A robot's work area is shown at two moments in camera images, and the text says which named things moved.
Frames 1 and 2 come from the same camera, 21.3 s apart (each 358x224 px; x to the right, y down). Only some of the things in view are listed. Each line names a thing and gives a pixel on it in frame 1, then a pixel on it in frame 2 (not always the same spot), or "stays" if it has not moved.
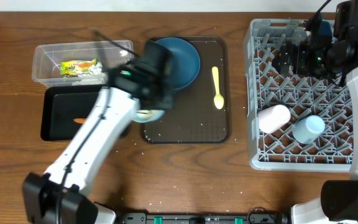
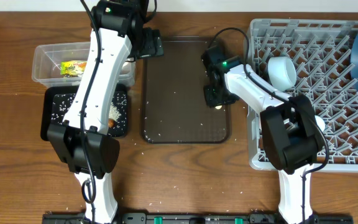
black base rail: [253, 217] stays
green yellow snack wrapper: [72, 68] stays
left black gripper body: [163, 97] -> [150, 44]
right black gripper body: [306, 60] -> [217, 96]
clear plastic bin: [79, 63] stays
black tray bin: [61, 105] stays
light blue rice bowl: [143, 116] -> [282, 73]
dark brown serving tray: [194, 119] stays
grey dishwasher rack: [294, 121] stays
